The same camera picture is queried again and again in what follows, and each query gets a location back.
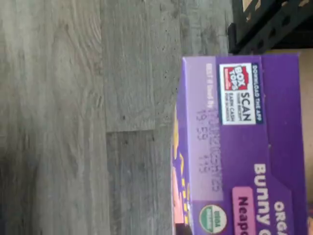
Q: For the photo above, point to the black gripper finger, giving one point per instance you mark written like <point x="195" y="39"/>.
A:
<point x="184" y="229"/>

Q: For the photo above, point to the purple box pink patch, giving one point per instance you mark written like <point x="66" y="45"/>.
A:
<point x="269" y="110"/>

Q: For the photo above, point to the purple Annie's snack box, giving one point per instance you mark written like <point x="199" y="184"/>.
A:
<point x="310" y="211"/>

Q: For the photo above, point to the tan shelf board under purple boxes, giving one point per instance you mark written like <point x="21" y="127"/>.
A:
<point x="307" y="122"/>

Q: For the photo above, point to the black perforated shelf post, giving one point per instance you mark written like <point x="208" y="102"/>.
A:
<point x="269" y="31"/>

